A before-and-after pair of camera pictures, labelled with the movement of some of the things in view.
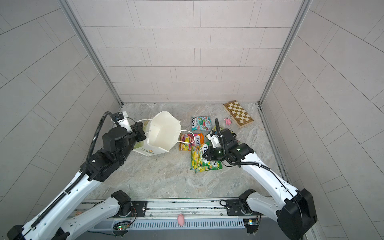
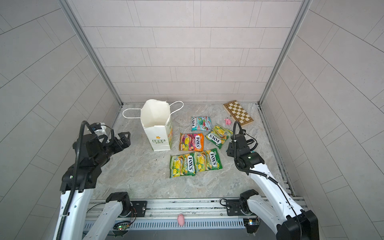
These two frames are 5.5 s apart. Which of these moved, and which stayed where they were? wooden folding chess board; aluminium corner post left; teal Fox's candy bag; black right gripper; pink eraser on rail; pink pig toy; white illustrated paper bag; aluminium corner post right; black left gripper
Moved: black left gripper; black right gripper; white illustrated paper bag
Stayed: aluminium corner post left; aluminium corner post right; pink pig toy; teal Fox's candy bag; wooden folding chess board; pink eraser on rail
